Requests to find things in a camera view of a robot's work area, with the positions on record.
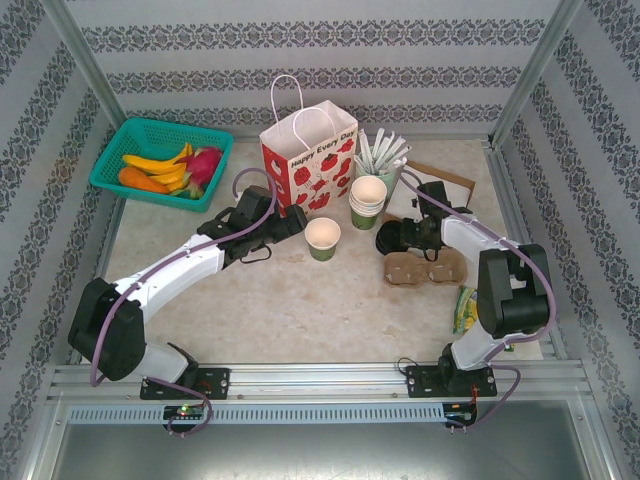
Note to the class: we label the green paper coffee cup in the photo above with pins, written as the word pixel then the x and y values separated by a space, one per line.
pixel 322 235

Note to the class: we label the brown pulp cup carrier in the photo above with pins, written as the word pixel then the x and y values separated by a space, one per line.
pixel 425 272

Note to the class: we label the red and white paper bag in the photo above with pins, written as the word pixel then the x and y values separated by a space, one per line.
pixel 320 170

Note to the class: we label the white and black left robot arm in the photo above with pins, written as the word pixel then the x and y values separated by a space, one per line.
pixel 165 265

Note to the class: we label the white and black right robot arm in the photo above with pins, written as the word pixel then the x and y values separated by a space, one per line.
pixel 500 295

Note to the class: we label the mint green straw holder cup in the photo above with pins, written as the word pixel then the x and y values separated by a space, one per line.
pixel 392 180

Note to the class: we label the brown cardboard napkin box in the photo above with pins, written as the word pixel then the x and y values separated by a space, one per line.
pixel 440 171

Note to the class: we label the stack of green paper cups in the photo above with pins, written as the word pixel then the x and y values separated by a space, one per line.
pixel 368 192

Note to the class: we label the white paper-wrapped straw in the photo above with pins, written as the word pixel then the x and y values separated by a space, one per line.
pixel 365 150
pixel 400 162
pixel 389 147
pixel 381 145
pixel 396 152

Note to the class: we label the pink toy dragon fruit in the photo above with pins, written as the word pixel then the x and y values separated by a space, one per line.
pixel 205 162

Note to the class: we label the green and yellow candy packet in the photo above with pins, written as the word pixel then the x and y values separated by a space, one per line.
pixel 465 310

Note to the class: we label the yellow toy banana bunch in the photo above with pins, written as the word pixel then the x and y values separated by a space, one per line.
pixel 150 162

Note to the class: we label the teal plastic basket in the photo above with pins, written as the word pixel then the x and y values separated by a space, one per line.
pixel 150 132

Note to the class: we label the right small circuit board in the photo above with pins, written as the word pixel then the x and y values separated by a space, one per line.
pixel 457 415

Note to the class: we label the small circuit board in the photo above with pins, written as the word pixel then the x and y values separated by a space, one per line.
pixel 185 411
pixel 457 415

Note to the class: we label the left small circuit board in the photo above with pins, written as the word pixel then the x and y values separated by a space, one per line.
pixel 185 411

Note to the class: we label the aluminium side rail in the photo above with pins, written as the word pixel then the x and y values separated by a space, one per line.
pixel 510 200
pixel 98 260

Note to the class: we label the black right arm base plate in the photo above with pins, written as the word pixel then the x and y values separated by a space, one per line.
pixel 417 380

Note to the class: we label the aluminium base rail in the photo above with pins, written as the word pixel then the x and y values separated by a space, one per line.
pixel 315 380

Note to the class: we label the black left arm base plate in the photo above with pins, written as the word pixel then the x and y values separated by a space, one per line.
pixel 217 382

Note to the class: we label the aluminium frame post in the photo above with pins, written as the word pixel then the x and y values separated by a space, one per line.
pixel 537 65
pixel 85 65

